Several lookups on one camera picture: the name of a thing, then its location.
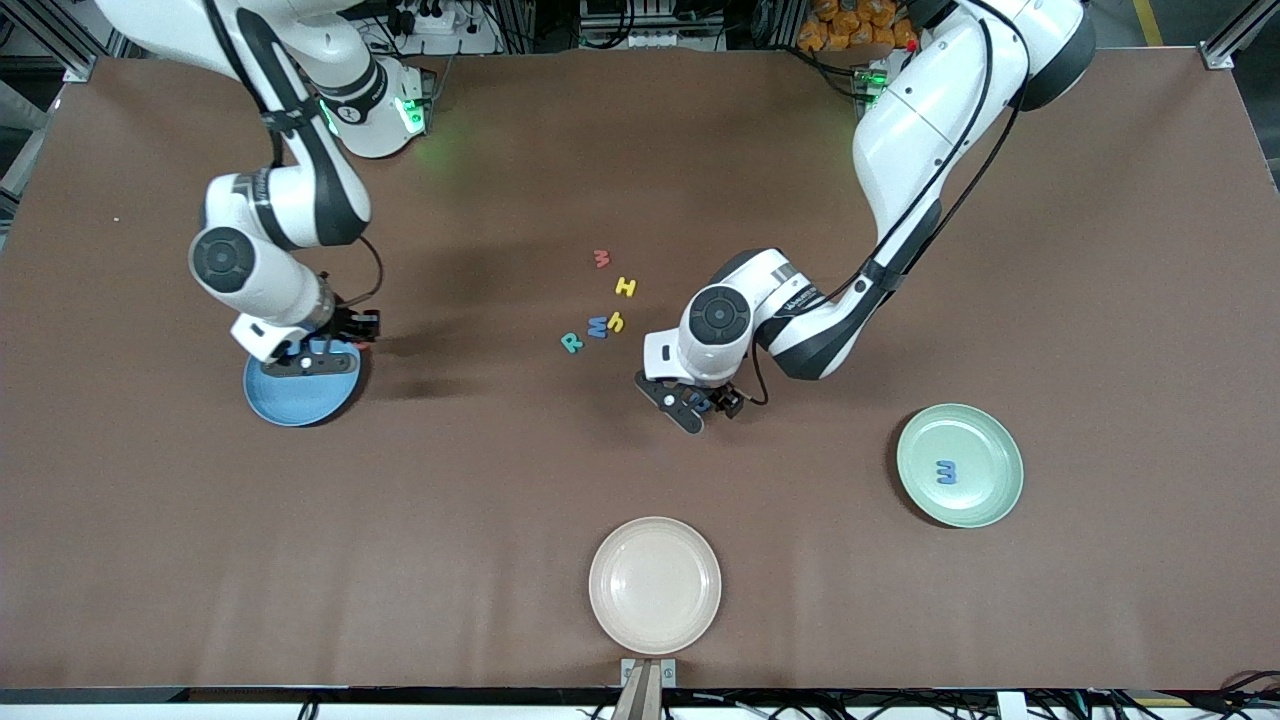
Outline blue plate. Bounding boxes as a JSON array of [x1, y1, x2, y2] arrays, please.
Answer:
[[243, 340, 362, 428]]

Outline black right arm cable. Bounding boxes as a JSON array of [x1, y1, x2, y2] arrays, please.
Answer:
[[200, 0, 385, 306]]

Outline brown table cover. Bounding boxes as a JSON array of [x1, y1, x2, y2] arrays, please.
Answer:
[[0, 48, 1280, 691]]

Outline aluminium frame post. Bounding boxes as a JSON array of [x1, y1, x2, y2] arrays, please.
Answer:
[[0, 0, 151, 83], [1203, 0, 1280, 71]]

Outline white ventilated equipment box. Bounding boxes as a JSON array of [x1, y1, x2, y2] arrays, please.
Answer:
[[578, 0, 729, 51]]

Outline beige plate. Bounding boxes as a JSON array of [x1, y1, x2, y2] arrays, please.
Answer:
[[588, 516, 723, 657]]

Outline orange snack packets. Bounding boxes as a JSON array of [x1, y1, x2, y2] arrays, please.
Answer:
[[797, 0, 921, 53]]

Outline green plate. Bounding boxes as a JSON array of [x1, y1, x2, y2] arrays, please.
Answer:
[[896, 403, 1025, 529]]

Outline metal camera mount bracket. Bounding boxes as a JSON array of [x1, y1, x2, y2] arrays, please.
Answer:
[[612, 658, 679, 720]]

